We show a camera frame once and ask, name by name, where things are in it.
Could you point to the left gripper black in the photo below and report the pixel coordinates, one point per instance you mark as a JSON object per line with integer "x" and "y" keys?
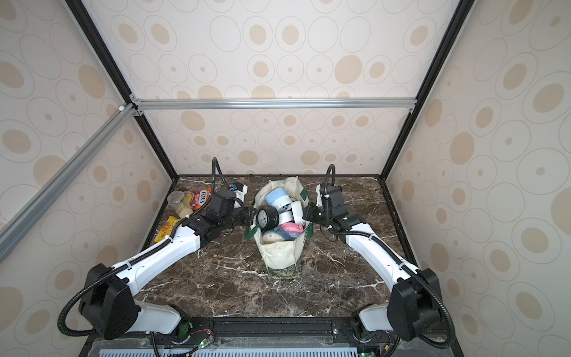
{"x": 250, "y": 216}

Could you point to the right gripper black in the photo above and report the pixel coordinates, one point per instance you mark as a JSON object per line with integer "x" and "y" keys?
{"x": 313, "y": 213}

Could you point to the white square clock face-down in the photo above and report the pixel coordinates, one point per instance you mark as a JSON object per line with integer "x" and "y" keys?
{"x": 297, "y": 212}

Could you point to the pink twin-bell alarm clock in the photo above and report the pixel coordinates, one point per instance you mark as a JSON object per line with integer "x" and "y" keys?
{"x": 292, "y": 229}

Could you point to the small black round clock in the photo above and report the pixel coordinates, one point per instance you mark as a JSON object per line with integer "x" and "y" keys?
{"x": 268, "y": 218}

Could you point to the blue square clock white face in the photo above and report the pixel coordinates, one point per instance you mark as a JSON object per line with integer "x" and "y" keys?
{"x": 275, "y": 194}

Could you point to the canvas tote bag green handles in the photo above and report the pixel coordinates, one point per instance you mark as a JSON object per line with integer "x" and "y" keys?
{"x": 282, "y": 259}

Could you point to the small white round clock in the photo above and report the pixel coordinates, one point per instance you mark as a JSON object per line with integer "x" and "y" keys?
{"x": 284, "y": 206}

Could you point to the blue round clock beige face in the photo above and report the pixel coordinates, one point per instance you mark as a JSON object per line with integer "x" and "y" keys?
{"x": 272, "y": 236}

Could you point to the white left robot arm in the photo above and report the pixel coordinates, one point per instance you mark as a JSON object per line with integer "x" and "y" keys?
{"x": 106, "y": 305}

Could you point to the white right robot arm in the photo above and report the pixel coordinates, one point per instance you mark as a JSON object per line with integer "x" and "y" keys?
{"x": 415, "y": 309}

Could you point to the orange Fox's candy bag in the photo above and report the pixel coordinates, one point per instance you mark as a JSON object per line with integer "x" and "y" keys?
{"x": 197, "y": 198}

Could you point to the yellow chips snack bag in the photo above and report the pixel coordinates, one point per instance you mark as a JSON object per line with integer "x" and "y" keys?
{"x": 166, "y": 229}

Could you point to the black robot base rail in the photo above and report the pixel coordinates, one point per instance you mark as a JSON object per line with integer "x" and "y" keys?
{"x": 266, "y": 337}

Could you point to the aluminium horizontal back rail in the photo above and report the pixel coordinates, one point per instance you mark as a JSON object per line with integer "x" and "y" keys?
{"x": 283, "y": 103}

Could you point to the black vertical frame post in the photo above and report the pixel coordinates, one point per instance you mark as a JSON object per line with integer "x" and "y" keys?
{"x": 80, "y": 13}

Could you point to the aluminium left side rail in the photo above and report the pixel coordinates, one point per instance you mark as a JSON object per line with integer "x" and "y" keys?
{"x": 28, "y": 216}

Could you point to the black right frame post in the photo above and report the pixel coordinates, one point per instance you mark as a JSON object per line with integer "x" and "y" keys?
{"x": 450, "y": 36}

